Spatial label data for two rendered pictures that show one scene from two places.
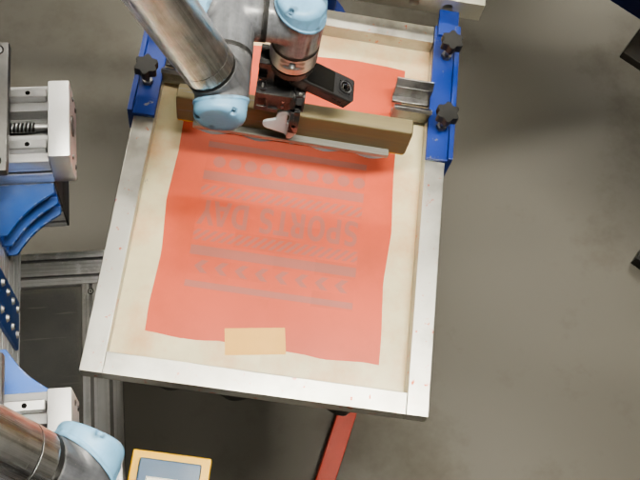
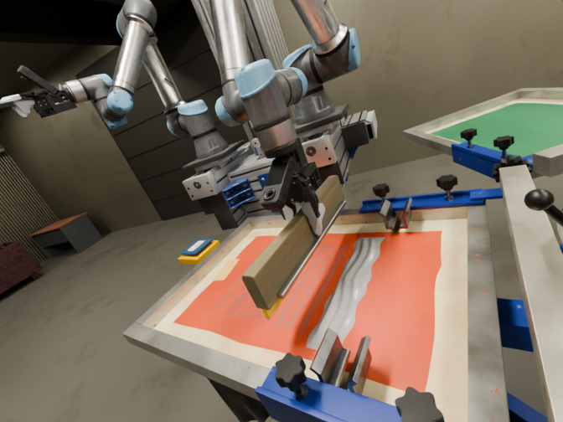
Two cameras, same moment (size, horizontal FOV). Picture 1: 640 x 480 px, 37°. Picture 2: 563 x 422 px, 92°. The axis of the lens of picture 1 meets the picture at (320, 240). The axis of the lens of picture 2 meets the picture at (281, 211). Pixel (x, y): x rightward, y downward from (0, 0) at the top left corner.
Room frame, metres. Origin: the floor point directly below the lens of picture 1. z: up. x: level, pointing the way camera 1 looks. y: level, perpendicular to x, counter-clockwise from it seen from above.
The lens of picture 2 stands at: (1.22, -0.28, 1.38)
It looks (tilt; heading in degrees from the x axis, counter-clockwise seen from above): 22 degrees down; 139
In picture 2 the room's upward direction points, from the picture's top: 22 degrees counter-clockwise
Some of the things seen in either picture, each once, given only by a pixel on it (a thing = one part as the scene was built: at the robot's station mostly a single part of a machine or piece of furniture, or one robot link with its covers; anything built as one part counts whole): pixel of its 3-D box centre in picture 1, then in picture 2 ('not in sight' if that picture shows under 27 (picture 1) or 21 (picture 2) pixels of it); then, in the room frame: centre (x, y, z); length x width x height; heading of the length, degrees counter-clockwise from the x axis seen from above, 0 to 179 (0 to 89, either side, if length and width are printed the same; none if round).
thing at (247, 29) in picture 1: (229, 22); (278, 90); (0.79, 0.22, 1.39); 0.11 x 0.11 x 0.08; 13
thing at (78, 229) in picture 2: not in sight; (66, 236); (-6.47, 0.24, 0.33); 1.23 x 0.64 x 0.66; 22
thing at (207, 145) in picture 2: not in sight; (209, 142); (0.12, 0.43, 1.31); 0.15 x 0.15 x 0.10
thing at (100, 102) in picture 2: not in sight; (112, 111); (-0.01, 0.17, 1.55); 0.11 x 0.08 x 0.11; 176
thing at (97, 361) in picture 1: (284, 187); (299, 273); (0.76, 0.09, 0.97); 0.79 x 0.58 x 0.04; 9
